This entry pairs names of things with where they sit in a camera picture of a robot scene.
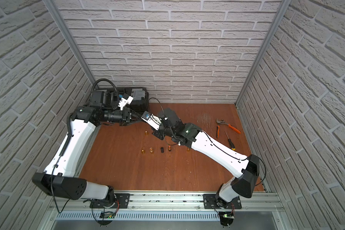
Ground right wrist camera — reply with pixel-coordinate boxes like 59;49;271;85
141;111;162;130

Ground aluminium rail frame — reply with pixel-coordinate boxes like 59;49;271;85
39;190;290;230

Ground black orange screwdriver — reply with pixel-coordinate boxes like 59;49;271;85
225;132;236;151

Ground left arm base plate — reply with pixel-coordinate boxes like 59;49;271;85
90;193;131;209

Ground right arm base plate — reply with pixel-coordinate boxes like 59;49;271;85
203;194;242;210

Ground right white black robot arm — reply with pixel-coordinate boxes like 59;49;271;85
142;108;260;206

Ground orange handled pliers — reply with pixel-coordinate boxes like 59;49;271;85
216;119;241;134

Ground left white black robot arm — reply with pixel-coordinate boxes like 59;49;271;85
32;106;142;207

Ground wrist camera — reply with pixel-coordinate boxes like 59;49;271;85
141;111;162;130
118;94;134;111

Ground black plastic toolbox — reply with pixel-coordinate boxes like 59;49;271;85
88;87;149;113

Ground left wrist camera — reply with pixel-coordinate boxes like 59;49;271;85
118;94;134;111

